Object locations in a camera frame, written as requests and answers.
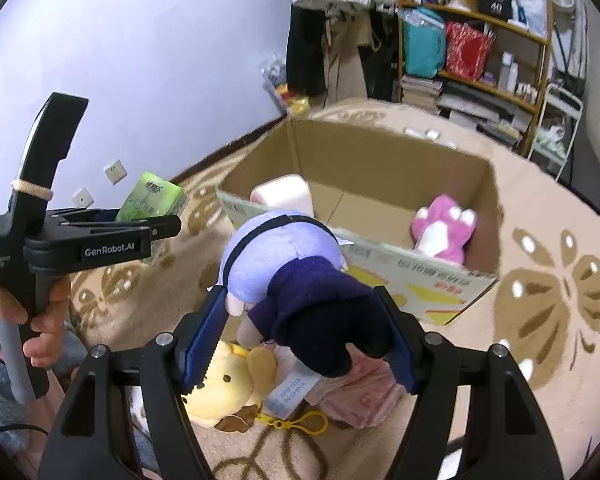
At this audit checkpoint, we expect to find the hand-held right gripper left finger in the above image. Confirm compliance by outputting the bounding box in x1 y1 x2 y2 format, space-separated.
40 285 229 480

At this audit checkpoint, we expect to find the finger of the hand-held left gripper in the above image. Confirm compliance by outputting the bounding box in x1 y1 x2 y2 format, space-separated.
47 207 182 242

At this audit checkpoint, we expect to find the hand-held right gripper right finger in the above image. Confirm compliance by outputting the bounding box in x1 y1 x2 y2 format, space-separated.
373 286 592 480

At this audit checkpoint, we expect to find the purple-haired plush doll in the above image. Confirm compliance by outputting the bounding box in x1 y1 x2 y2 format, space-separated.
220 210 396 379

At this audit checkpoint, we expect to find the cardboard box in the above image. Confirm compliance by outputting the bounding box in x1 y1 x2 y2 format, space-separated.
216 116 502 326

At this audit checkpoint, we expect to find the person's left hand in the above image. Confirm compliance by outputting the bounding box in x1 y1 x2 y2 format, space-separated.
0 274 72 368

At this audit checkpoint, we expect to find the green tissue pack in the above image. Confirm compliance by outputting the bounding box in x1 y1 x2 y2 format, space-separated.
114 171 191 264

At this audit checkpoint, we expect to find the pink plush cloth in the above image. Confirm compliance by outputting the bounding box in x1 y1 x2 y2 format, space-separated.
272 342 406 430

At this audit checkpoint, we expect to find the pink paw plush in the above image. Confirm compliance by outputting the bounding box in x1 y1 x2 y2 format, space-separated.
411 194 479 267

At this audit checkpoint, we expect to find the beige patterned blanket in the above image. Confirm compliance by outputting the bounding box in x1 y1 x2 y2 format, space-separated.
65 97 600 480

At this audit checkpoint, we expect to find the pink and white plush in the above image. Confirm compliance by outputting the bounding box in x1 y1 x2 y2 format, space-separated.
250 174 315 217

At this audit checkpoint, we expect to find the clear bag of small toys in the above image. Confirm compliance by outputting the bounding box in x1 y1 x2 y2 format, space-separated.
260 57 311 117

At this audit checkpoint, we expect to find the black hanging garment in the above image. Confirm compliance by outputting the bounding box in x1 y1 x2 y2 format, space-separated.
285 5 331 98

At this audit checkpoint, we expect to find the stack of books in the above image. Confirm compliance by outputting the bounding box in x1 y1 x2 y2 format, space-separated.
400 75 445 112

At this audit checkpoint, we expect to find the white metal rack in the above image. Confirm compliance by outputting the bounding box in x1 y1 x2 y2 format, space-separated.
529 82 585 183

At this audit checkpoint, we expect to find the beige hanging garment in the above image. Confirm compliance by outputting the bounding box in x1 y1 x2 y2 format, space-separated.
322 7 373 107

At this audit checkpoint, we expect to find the wooden shelf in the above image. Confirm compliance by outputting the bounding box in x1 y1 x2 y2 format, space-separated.
393 0 555 157

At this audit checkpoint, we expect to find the red patterned gift bag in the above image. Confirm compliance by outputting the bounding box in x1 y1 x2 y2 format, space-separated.
445 21 496 82

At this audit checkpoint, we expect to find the teal bag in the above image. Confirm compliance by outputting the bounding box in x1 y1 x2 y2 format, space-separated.
402 7 447 80

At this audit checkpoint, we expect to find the black gift bag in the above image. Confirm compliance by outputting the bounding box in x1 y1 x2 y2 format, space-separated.
478 0 514 23

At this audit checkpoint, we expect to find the yellow bear plush keychain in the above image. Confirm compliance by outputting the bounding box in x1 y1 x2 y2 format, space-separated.
184 341 329 435

